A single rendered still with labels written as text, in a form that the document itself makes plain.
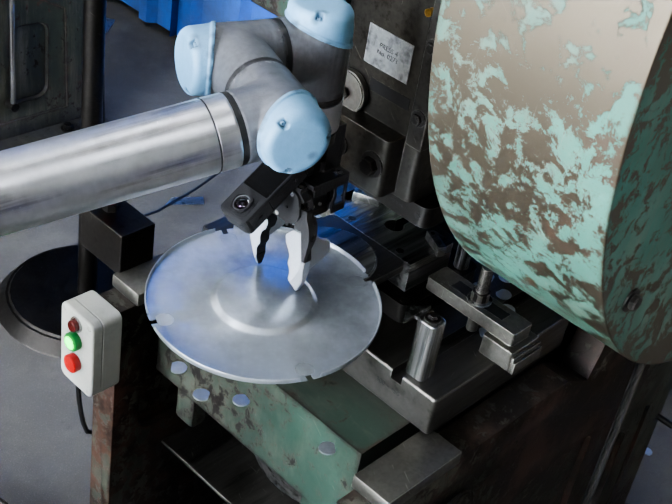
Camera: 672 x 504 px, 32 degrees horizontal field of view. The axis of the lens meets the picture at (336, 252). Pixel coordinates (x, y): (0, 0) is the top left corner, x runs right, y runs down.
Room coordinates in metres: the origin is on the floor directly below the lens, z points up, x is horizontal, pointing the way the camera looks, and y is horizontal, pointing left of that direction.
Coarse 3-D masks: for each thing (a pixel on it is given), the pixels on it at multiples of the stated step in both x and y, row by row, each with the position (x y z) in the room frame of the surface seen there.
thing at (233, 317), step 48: (192, 240) 1.21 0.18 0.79; (240, 240) 1.23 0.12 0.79; (192, 288) 1.12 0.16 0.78; (240, 288) 1.12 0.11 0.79; (288, 288) 1.14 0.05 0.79; (336, 288) 1.16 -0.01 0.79; (192, 336) 1.03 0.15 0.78; (240, 336) 1.05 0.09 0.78; (288, 336) 1.06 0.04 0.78; (336, 336) 1.07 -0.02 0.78
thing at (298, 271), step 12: (288, 240) 1.14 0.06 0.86; (300, 240) 1.12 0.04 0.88; (324, 240) 1.16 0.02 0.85; (300, 252) 1.12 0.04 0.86; (312, 252) 1.15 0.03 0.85; (324, 252) 1.16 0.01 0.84; (288, 264) 1.13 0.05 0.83; (300, 264) 1.12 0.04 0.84; (312, 264) 1.14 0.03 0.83; (288, 276) 1.13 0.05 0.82; (300, 276) 1.12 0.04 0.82
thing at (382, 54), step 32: (352, 0) 1.31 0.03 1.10; (384, 0) 1.28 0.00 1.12; (416, 0) 1.25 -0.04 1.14; (384, 32) 1.27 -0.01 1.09; (416, 32) 1.25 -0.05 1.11; (352, 64) 1.30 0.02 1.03; (384, 64) 1.27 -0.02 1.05; (416, 64) 1.24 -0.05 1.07; (352, 96) 1.28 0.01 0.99; (384, 96) 1.26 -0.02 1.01; (352, 128) 1.25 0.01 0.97; (384, 128) 1.25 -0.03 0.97; (352, 160) 1.25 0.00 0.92; (384, 160) 1.22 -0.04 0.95; (416, 160) 1.23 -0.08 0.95; (384, 192) 1.22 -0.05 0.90; (416, 192) 1.23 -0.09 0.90
